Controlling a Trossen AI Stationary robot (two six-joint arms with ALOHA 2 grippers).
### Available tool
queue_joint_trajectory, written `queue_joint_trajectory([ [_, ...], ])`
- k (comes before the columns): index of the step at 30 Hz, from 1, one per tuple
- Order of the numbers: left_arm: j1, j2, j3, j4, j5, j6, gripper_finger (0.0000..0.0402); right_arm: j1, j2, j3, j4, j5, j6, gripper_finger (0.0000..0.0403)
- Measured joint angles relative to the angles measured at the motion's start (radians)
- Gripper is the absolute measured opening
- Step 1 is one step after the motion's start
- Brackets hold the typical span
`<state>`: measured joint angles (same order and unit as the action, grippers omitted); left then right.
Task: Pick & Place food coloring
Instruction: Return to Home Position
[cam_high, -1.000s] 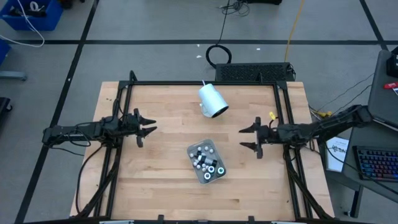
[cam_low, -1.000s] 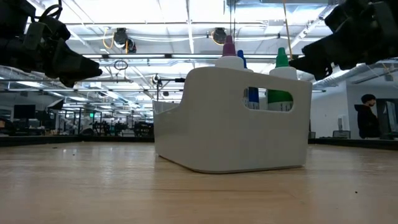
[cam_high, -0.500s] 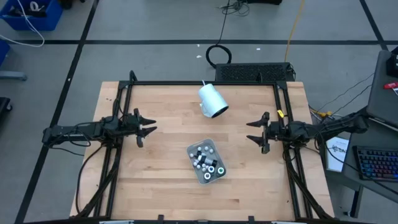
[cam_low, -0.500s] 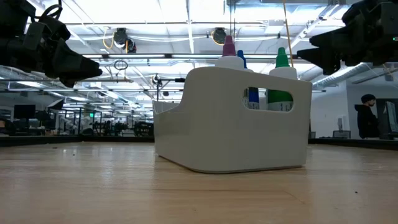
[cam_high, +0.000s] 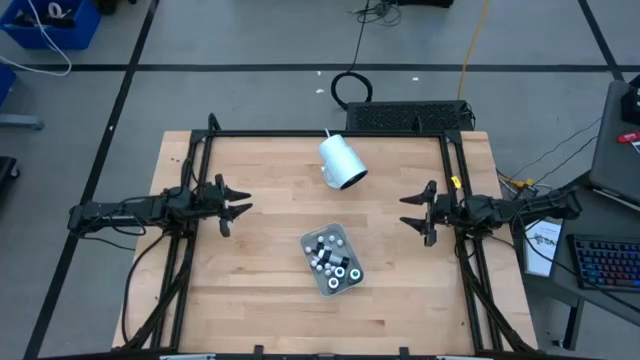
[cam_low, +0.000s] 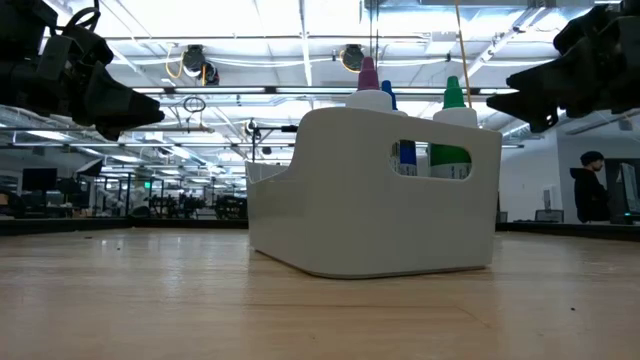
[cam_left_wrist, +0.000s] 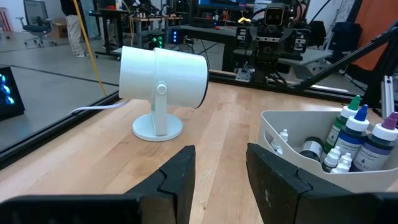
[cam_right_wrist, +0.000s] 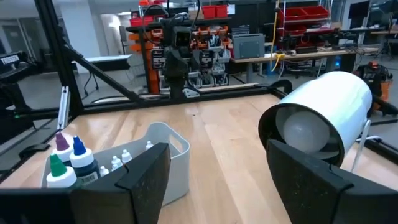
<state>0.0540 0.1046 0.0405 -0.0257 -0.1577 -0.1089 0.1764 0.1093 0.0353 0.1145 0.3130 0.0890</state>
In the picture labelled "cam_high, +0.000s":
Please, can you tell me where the white printed paper sheet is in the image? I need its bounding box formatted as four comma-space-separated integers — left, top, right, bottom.
521, 223, 562, 278

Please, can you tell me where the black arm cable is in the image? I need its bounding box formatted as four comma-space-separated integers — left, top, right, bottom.
79, 197, 149, 238
451, 224, 471, 262

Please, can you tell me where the large blue storage bin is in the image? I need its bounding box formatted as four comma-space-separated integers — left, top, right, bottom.
0, 0, 103, 51

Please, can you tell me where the black aluminium rig frame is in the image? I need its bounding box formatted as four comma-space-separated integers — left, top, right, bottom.
112, 112, 539, 360

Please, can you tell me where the white floor cable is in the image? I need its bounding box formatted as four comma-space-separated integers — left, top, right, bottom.
0, 0, 74, 77

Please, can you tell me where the yellow hanging cable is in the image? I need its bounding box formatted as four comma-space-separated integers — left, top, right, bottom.
456, 0, 492, 101

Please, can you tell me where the dark side desk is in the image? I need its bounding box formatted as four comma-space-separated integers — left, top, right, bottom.
519, 172, 640, 351

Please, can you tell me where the grey laptop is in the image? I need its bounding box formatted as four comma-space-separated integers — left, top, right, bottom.
588, 79, 640, 205

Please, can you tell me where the white plastic handled basket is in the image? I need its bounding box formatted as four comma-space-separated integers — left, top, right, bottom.
298, 221, 365, 298

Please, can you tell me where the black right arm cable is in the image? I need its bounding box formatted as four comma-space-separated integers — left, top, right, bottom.
451, 224, 471, 262

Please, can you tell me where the white cylindrical spot lamp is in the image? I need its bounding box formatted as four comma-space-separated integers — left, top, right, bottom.
318, 128, 370, 191

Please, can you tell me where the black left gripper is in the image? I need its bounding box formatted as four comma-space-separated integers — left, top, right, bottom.
189, 173, 255, 239

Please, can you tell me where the black chair base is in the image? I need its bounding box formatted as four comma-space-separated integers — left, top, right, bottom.
0, 156, 21, 197

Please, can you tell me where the black device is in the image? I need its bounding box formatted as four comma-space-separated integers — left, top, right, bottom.
621, 73, 640, 125

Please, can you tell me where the grey flat bar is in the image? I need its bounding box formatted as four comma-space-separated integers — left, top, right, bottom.
0, 114, 45, 131

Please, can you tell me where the black cable bundle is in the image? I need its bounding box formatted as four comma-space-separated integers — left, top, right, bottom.
353, 0, 402, 27

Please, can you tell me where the black flat box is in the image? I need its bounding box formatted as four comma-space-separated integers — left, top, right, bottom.
394, 0, 455, 9

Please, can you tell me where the black coiled hanging cable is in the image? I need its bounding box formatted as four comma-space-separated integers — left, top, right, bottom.
329, 0, 375, 112

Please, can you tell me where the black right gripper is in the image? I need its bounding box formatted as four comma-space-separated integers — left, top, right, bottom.
398, 179, 467, 248

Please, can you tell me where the backlit black keyboard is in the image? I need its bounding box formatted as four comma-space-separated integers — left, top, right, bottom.
566, 233, 640, 294

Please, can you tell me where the long black base cable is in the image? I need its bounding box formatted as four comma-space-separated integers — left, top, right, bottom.
121, 232, 169, 346

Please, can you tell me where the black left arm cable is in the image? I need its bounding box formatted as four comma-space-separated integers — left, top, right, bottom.
79, 197, 149, 238

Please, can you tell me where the black mesh computer case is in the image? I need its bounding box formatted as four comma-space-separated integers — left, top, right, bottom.
344, 99, 476, 133

